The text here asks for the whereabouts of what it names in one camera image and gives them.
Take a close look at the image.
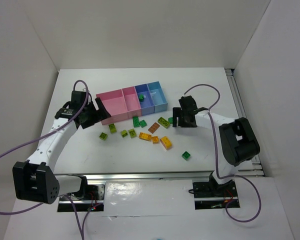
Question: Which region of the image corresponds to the lime long lego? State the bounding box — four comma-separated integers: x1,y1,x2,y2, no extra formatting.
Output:
157,117,171,129

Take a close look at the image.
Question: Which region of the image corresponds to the lime lego sloped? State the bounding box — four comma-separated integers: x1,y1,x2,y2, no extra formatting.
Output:
120,130,128,138

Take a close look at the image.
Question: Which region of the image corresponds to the brown orange long lego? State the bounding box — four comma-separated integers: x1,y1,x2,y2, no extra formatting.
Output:
148,122,160,134

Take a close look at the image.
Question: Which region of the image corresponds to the dark green long lego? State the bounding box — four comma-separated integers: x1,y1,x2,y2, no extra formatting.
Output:
132,116,140,128

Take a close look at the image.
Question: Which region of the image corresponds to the lime lego small square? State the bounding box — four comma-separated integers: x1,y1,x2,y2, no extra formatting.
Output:
128,128,137,139

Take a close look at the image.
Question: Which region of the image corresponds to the yellow long lego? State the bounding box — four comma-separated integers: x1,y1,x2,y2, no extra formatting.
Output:
160,136,173,150
138,132,152,142

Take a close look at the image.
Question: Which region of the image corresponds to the yellow small square lego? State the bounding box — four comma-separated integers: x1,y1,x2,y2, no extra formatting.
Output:
152,136,160,144

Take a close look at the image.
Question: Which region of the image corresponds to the dark green small lego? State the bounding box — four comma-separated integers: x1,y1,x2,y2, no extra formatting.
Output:
139,120,147,128

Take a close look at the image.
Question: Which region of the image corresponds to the dark green lone lego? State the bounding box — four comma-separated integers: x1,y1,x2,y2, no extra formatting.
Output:
181,151,191,161

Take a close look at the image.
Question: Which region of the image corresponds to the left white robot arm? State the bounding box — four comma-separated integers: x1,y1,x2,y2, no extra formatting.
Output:
12,90,111,204

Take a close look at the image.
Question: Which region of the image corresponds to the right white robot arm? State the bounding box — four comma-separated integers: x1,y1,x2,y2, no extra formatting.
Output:
172,96,260,191

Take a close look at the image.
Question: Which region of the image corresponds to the large pink bin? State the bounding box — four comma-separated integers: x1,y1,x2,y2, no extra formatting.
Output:
96,89,129,125

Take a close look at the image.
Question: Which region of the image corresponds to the light blue bin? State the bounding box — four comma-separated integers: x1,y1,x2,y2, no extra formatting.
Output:
147,81,168,113

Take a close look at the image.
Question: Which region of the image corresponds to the dark blue bin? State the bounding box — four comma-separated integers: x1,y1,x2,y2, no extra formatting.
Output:
135,84,155,116

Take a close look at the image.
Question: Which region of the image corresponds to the aluminium rail front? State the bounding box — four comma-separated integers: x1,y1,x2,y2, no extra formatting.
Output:
72,170,216,182

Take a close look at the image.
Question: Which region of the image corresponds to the aluminium rail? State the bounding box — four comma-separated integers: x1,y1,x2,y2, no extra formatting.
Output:
72,170,216,182
224,67,265,178

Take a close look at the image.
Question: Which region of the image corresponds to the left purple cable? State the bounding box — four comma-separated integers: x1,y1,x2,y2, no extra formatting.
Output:
0,79,93,240

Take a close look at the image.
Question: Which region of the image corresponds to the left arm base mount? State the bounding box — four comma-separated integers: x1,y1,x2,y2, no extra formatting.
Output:
57,182,106,213

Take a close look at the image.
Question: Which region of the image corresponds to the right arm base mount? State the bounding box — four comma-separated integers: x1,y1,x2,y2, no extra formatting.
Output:
188,181,240,210

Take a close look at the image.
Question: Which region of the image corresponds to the aluminium rail right side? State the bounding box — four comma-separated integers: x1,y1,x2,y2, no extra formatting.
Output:
224,67,265,178

